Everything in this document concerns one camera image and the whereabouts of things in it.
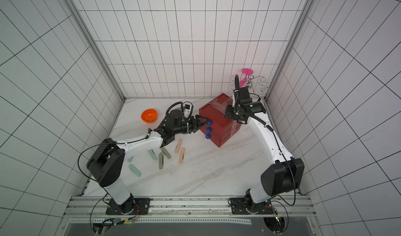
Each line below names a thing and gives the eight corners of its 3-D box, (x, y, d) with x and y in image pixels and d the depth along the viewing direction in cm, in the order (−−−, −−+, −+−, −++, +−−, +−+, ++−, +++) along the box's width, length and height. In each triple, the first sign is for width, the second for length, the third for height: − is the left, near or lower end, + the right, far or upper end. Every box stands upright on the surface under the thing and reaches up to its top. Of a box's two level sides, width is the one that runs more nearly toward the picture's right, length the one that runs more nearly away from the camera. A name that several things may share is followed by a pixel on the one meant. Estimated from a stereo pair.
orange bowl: (141, 123, 106) (139, 119, 103) (144, 112, 112) (143, 108, 109) (156, 123, 106) (154, 119, 103) (158, 112, 112) (157, 108, 109)
